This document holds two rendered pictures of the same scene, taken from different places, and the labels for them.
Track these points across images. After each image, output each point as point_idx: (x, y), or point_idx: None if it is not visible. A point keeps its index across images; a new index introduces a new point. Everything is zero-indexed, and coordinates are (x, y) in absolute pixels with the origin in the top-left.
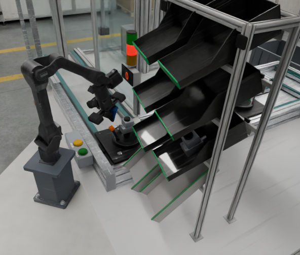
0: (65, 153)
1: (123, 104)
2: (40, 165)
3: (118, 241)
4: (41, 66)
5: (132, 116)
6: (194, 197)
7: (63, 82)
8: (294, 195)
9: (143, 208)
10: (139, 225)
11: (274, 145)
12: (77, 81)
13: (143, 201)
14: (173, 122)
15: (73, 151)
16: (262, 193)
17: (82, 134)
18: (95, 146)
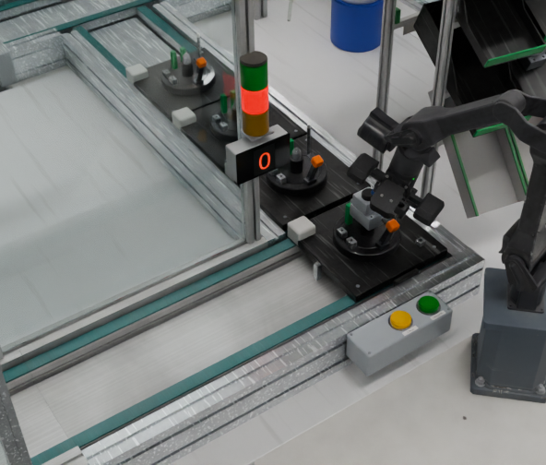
0: (499, 280)
1: (210, 266)
2: None
3: None
4: None
5: (261, 245)
6: (446, 180)
7: (66, 447)
8: (402, 79)
9: (496, 239)
10: None
11: (278, 79)
12: (28, 424)
13: (480, 241)
14: None
15: (490, 269)
16: (409, 108)
17: (365, 321)
18: (401, 290)
